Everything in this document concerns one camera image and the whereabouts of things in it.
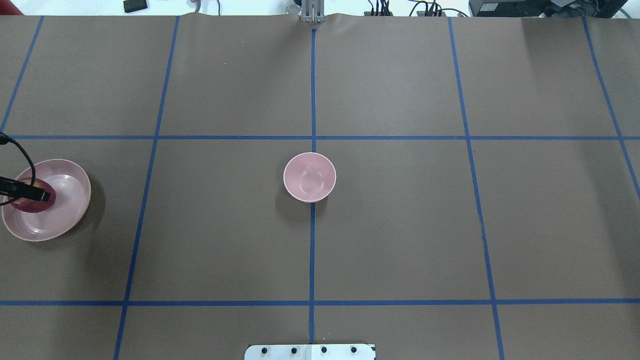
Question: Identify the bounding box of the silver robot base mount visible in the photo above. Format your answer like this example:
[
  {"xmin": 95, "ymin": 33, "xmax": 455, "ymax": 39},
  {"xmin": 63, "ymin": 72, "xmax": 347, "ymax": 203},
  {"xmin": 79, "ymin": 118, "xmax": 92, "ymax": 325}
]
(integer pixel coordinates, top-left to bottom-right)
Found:
[{"xmin": 244, "ymin": 343, "xmax": 377, "ymax": 360}]

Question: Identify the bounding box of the pink bowl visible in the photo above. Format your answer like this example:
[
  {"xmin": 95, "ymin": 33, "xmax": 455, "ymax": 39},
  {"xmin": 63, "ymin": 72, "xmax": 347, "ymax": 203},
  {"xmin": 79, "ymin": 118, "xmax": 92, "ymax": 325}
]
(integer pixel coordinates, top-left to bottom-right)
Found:
[{"xmin": 282, "ymin": 152, "xmax": 338, "ymax": 203}]

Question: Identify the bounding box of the black usb hub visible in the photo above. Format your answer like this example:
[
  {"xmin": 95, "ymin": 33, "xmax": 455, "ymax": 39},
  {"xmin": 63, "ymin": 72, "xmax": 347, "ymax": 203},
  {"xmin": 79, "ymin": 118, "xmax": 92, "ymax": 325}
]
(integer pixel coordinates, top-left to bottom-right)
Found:
[{"xmin": 363, "ymin": 9, "xmax": 393, "ymax": 17}]

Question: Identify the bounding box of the red apple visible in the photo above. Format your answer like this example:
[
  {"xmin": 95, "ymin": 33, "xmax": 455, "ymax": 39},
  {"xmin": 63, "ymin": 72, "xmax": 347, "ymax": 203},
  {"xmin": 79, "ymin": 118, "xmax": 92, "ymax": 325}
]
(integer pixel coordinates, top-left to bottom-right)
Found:
[{"xmin": 10, "ymin": 178, "xmax": 57, "ymax": 214}]

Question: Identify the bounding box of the small black device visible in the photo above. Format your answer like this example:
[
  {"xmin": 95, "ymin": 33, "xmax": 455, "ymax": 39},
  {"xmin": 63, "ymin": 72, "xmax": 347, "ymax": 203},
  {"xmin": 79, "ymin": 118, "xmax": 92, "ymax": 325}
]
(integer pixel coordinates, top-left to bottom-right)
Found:
[{"xmin": 122, "ymin": 0, "xmax": 148, "ymax": 14}]

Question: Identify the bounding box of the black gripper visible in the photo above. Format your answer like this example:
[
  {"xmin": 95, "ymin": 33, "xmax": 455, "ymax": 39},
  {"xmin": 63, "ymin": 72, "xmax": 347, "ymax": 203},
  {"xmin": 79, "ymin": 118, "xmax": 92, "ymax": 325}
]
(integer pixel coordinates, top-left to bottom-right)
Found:
[{"xmin": 0, "ymin": 177, "xmax": 53, "ymax": 203}]

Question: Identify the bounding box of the black laptop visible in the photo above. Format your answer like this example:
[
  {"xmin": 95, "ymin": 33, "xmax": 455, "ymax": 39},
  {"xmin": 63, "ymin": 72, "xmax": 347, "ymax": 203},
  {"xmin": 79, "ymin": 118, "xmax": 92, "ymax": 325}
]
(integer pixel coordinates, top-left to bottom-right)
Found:
[{"xmin": 468, "ymin": 0, "xmax": 627, "ymax": 19}]

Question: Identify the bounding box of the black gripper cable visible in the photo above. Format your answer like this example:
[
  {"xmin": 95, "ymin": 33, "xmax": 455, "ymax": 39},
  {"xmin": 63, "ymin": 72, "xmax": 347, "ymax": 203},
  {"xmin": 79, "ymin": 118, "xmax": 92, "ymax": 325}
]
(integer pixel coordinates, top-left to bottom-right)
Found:
[{"xmin": 0, "ymin": 132, "xmax": 37, "ymax": 207}]

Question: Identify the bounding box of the pink plate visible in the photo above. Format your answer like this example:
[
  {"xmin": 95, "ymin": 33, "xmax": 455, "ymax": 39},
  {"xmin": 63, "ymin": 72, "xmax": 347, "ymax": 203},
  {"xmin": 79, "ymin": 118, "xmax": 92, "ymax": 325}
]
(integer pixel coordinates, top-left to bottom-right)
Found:
[{"xmin": 1, "ymin": 159, "xmax": 92, "ymax": 242}]

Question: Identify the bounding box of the aluminium frame post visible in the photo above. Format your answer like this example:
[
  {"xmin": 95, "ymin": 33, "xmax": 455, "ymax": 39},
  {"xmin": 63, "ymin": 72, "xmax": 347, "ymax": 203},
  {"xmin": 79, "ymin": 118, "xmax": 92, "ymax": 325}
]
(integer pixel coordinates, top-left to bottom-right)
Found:
[{"xmin": 296, "ymin": 0, "xmax": 326, "ymax": 23}]

